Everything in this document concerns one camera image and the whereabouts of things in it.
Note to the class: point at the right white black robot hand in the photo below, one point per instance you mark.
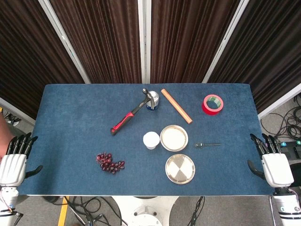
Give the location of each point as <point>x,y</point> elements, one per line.
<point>277,168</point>

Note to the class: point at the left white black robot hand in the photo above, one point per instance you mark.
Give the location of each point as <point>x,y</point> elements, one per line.
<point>13,167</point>

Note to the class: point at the dark metal spoon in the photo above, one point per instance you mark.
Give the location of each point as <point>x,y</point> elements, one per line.
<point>199,145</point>

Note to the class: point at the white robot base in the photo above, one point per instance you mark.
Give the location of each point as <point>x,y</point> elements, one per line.
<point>145,209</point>

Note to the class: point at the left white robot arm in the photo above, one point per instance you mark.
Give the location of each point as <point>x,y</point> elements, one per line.
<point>7,202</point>

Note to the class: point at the bare person forearm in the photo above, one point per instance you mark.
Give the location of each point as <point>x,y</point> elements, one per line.
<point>4,136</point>

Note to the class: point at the metal bowl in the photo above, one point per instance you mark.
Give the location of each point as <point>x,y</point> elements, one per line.
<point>185,139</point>

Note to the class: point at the metal plate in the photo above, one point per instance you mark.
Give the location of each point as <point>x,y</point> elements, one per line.
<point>179,168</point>

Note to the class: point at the white powder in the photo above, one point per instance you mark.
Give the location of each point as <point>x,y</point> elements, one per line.
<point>173,137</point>

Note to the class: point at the white plastic cup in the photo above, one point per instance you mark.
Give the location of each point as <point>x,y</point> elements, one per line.
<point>151,140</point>

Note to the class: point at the blue table mat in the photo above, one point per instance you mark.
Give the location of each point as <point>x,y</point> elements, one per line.
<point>70,131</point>

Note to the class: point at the red tape roll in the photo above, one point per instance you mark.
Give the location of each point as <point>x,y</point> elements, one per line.
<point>209,108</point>

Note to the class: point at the dark red grape bunch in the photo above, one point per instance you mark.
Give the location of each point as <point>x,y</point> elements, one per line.
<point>109,163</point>

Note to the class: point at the dark brown curtain panel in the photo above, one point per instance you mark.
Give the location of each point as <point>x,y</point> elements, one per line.
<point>28,54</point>
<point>270,54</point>
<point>98,40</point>
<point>188,40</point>

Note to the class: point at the wooden round stick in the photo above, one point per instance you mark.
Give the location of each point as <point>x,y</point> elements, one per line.
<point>176,106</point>

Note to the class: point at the red black claw hammer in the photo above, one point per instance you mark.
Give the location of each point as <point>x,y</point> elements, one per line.
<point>128,117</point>

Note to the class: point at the blue white metal can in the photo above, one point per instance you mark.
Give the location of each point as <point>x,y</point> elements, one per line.
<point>154,95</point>

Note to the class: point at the white partition frame rail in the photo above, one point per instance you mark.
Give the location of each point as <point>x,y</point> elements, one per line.
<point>16,111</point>
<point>279,103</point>

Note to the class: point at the white partition frame post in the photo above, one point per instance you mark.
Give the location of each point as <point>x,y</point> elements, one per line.
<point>144,40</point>
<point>64,42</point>
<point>224,42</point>

